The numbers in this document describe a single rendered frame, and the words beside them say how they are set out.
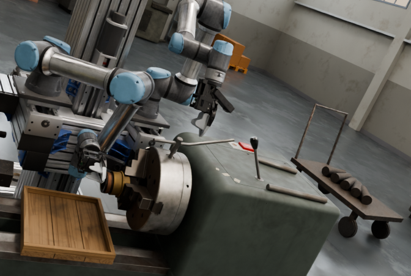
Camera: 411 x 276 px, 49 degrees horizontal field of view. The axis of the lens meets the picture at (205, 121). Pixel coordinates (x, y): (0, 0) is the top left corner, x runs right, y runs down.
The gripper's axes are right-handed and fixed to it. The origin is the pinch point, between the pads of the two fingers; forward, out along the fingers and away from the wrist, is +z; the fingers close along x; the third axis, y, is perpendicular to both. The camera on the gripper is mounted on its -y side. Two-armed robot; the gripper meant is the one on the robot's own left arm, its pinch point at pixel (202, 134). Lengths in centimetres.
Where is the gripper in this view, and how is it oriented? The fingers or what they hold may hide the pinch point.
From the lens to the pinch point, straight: 171.1
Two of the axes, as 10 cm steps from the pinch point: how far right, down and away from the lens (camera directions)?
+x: 4.3, 1.5, -8.9
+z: -2.8, 9.6, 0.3
